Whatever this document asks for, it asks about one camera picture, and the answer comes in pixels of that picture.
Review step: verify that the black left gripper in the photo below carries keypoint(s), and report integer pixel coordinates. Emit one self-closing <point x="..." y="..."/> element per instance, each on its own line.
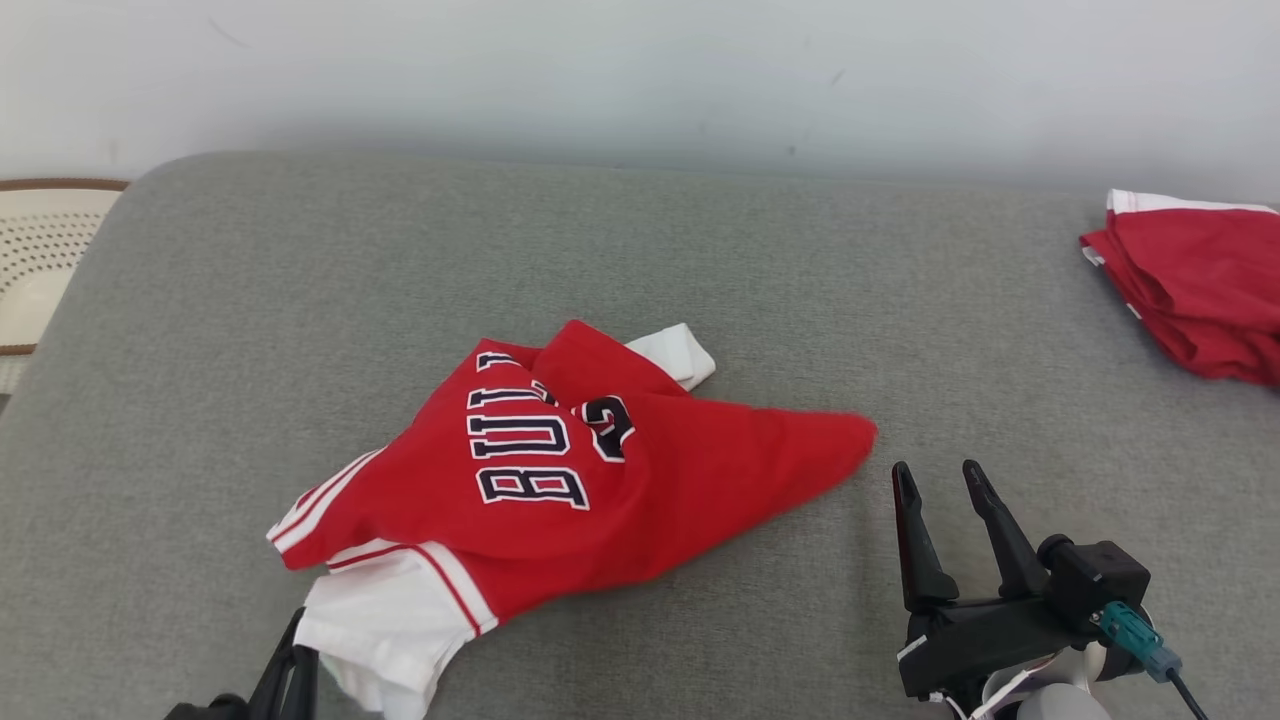
<point x="215" y="710"/>

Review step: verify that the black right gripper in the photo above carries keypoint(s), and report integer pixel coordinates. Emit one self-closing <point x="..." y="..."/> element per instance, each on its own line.
<point x="970" y="635"/>

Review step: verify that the red basketball jersey white sleeves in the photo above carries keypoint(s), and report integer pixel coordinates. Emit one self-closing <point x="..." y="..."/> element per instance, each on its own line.
<point x="680" y="480"/>

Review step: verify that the red basketball shorts white hem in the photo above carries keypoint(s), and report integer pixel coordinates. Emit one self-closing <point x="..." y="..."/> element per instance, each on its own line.
<point x="1200" y="290"/>

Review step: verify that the cream perforated laundry basket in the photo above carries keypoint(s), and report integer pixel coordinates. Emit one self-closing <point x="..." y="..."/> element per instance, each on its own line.
<point x="40" y="260"/>

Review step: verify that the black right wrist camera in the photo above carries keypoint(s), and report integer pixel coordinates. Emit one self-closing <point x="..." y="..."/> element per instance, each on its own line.
<point x="1100" y="580"/>

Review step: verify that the teal right camera connector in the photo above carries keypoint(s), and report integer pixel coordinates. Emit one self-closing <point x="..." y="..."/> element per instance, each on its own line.
<point x="1135" y="635"/>

